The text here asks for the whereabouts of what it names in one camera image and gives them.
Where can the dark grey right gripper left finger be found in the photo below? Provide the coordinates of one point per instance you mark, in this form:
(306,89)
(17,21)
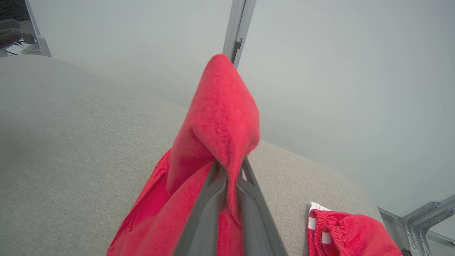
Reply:
(202,220)

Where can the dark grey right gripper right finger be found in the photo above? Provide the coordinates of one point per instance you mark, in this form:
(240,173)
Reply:
(257,224)

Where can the grey metal partition post with latch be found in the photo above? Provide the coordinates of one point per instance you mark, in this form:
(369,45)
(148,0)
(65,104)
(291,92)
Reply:
(239,28)

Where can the white papers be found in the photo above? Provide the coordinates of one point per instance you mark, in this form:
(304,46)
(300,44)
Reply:
(17,49)

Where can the red basketball shorts white trim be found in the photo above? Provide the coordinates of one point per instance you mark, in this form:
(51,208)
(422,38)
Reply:
(355,234)

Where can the red and white jersey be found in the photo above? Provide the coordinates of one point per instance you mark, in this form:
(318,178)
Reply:
(220,106)

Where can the dark grey bulky object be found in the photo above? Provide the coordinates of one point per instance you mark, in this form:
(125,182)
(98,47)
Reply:
(10,32)

